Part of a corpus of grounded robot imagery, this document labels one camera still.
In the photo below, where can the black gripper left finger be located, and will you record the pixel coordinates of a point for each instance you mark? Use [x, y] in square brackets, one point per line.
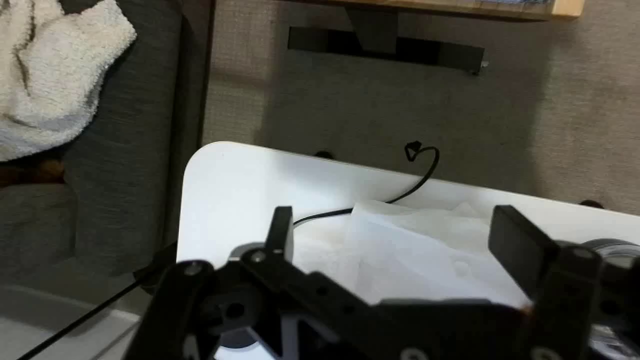
[280, 233]

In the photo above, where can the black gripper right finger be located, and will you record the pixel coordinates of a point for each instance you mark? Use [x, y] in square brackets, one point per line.
[522, 250]

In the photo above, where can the white cloth on desk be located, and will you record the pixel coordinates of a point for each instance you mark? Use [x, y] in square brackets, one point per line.
[412, 260]

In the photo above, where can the dark grey sofa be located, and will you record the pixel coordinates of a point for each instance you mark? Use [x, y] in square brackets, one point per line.
[126, 166]

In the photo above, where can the black stand leg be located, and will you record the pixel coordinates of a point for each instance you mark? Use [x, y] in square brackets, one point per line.
[372, 41]

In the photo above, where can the cream towel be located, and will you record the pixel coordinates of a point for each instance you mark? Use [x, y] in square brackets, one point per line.
[52, 80]

